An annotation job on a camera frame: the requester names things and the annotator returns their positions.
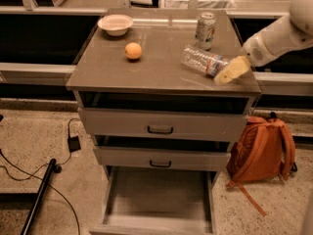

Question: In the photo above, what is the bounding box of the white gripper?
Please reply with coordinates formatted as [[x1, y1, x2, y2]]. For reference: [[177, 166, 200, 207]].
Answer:
[[214, 32, 277, 85]]

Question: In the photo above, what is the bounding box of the clear plastic water bottle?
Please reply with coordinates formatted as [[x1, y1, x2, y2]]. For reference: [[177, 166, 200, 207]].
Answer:
[[181, 45, 230, 77]]

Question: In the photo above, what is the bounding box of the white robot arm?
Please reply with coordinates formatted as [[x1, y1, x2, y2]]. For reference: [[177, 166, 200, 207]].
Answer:
[[214, 0, 313, 85]]

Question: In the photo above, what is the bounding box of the top grey drawer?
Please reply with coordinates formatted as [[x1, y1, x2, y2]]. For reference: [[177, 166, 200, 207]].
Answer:
[[78, 108, 247, 142]]

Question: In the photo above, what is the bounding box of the grey drawer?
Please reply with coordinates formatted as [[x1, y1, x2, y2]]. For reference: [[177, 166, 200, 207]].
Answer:
[[94, 147, 230, 171], [89, 167, 216, 235], [78, 108, 247, 142]]

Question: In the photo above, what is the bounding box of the grey drawer cabinet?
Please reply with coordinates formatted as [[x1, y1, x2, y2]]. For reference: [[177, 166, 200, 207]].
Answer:
[[66, 8, 263, 235]]

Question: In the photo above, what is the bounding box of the middle grey drawer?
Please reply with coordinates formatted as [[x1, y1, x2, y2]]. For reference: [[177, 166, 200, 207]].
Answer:
[[94, 147, 230, 171]]

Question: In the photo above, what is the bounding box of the bottom grey drawer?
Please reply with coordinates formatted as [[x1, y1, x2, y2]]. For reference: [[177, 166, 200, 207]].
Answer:
[[89, 167, 216, 235]]

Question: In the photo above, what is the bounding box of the green white soda can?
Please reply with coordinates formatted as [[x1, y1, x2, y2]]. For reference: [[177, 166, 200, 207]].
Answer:
[[195, 12, 216, 50]]

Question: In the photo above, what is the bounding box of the orange backpack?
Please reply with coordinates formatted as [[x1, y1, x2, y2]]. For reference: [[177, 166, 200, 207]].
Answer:
[[226, 112, 297, 216]]

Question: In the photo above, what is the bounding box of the orange fruit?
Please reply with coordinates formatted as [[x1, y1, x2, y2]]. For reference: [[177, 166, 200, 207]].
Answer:
[[125, 42, 142, 60]]

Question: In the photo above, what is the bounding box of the white bowl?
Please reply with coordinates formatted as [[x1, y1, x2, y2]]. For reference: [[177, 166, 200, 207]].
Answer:
[[98, 15, 133, 36]]

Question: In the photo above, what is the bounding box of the black power adapter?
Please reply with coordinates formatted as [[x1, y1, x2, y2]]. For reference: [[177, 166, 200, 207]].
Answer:
[[67, 136, 81, 153]]

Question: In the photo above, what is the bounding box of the black floor pole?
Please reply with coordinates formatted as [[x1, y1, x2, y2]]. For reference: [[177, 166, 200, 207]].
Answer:
[[21, 159, 57, 235]]

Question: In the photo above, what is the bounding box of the black cable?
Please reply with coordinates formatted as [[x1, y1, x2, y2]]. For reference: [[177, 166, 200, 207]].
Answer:
[[0, 117, 81, 235]]

